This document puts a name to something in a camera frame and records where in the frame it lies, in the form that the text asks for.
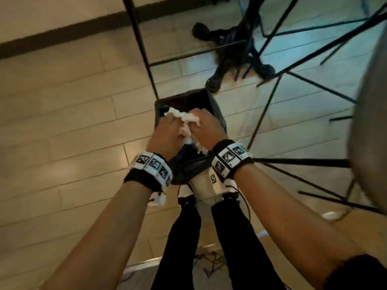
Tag person's right hand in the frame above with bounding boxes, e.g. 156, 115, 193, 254
188, 108, 229, 151

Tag person's left hand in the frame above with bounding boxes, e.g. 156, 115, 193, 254
146, 113, 186, 162

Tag white tissue paper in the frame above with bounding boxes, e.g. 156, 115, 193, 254
163, 107, 210, 155

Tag person's left forearm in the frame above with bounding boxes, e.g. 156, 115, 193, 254
39, 180, 170, 290

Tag person's right forearm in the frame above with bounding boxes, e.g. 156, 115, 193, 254
232, 163, 368, 290

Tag black bin with bag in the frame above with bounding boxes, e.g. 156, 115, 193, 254
154, 88, 228, 186

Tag white marker wristband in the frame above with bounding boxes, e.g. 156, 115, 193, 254
123, 151, 173, 194
211, 139, 254, 182

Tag black office chair base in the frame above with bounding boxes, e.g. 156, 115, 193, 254
192, 0, 276, 93

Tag person's left leg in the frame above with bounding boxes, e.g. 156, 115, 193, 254
151, 202, 202, 290

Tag person's leg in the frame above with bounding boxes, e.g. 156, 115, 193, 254
211, 199, 287, 290
151, 202, 202, 290

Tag person's right leg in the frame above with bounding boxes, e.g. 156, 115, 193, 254
211, 199, 287, 290

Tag black sleeve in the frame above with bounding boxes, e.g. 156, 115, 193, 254
323, 254, 387, 290

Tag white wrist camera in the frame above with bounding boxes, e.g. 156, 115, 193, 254
148, 191, 167, 206
193, 169, 227, 206

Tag black metal table frame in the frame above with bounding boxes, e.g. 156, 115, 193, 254
121, 0, 387, 215

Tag tangled cables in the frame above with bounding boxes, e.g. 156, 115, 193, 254
192, 250, 228, 279

